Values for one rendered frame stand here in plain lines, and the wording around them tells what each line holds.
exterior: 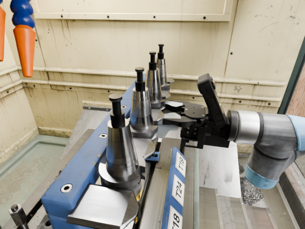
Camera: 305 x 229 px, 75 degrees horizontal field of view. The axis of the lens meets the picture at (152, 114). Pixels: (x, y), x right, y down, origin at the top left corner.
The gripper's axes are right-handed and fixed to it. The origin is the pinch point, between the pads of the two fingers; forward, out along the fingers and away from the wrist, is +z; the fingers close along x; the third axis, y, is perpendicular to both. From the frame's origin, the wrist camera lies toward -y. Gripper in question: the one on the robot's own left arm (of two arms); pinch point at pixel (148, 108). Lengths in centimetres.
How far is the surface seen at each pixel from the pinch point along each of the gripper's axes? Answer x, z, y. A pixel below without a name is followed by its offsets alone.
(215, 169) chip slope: 33, -26, 45
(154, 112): -4.9, -2.3, -1.8
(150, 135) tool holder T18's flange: -13.4, -3.2, -1.7
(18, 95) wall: 53, 91, 28
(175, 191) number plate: -1.3, -8.8, 24.9
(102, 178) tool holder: -24.7, 0.7, -2.1
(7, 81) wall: 49, 91, 18
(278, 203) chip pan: 24, -53, 51
